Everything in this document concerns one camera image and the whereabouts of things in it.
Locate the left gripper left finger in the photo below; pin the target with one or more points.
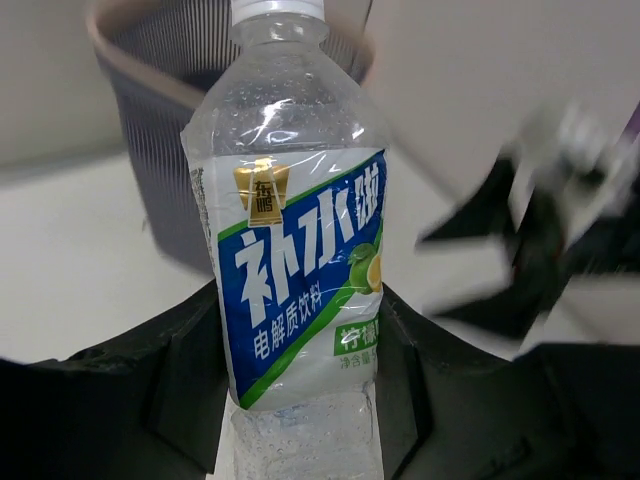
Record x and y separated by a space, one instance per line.
146 404

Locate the grey mesh waste bin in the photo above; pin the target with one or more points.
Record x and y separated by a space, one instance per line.
162 57

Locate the lime label white bottle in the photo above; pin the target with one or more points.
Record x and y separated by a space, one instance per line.
287 155

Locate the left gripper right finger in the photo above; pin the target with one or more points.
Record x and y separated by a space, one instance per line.
448 410

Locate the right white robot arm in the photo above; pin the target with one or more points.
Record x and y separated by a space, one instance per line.
563 198

